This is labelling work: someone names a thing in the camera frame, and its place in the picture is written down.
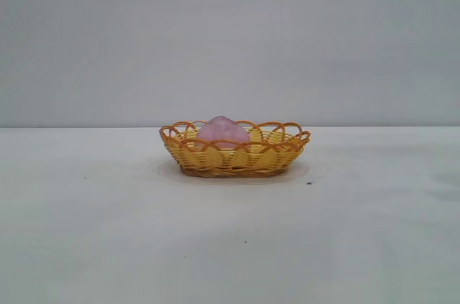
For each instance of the pink peach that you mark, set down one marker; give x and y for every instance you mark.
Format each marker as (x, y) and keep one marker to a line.
(223, 132)

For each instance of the yellow woven wicker basket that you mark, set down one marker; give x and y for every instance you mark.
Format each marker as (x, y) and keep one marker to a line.
(233, 162)

